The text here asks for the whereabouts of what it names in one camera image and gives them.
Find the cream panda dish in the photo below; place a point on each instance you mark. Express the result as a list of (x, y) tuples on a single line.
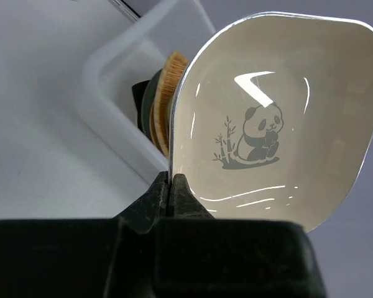
[(273, 117)]

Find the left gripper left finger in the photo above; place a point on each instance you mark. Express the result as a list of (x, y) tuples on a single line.
[(141, 215)]

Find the white plastic bin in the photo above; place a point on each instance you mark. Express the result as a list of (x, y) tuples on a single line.
[(135, 55)]

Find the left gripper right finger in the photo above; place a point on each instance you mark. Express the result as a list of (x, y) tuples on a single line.
[(181, 202)]

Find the woven bamboo basket plate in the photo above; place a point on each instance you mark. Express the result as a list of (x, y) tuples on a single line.
[(169, 77)]

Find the blue-grey round plate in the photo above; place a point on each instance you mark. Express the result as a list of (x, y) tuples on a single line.
[(147, 101)]

